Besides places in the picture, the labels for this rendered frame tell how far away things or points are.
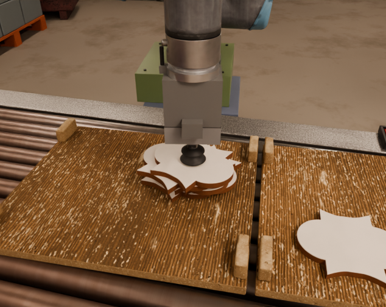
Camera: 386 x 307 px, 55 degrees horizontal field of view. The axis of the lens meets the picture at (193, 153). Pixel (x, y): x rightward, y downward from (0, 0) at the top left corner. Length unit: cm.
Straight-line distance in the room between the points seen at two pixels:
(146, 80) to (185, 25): 58
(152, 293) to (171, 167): 20
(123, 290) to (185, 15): 36
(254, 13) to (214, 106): 48
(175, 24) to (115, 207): 30
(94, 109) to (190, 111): 47
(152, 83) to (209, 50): 57
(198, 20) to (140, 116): 47
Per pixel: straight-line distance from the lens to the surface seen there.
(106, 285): 55
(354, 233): 60
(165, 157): 63
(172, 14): 49
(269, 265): 51
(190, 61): 50
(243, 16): 99
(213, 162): 62
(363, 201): 68
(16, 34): 477
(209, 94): 53
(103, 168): 71
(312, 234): 58
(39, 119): 97
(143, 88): 107
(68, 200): 66
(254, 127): 87
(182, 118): 54
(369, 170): 76
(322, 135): 88
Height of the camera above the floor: 135
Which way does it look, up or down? 34 degrees down
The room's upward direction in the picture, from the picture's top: straight up
